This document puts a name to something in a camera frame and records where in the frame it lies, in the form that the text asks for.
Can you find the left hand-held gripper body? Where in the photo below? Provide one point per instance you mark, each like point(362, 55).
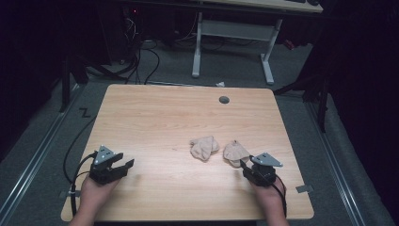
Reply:
point(103, 171)

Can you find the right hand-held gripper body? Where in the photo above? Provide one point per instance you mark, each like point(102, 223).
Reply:
point(263, 171)

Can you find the beige sock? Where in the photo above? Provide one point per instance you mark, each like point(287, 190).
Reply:
point(204, 148)
point(235, 153)

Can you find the person's left hand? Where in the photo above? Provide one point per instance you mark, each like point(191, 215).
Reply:
point(95, 194)

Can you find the person's right hand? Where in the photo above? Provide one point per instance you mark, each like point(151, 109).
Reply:
point(268, 196)

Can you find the grey table grommet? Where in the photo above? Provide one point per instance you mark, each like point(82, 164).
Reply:
point(224, 100)

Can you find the crumpled white paper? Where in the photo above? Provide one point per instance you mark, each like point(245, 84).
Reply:
point(220, 84)

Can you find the black stand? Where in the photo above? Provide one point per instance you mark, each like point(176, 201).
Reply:
point(65, 84)
point(321, 100)

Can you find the small red object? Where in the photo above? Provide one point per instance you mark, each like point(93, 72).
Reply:
point(289, 44)

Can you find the black keyboard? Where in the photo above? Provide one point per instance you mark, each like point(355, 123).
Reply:
point(295, 1)

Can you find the metal floor rail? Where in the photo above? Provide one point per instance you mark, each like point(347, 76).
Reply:
point(335, 163)
point(34, 150)

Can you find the white frame desk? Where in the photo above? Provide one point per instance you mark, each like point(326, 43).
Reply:
point(235, 29)

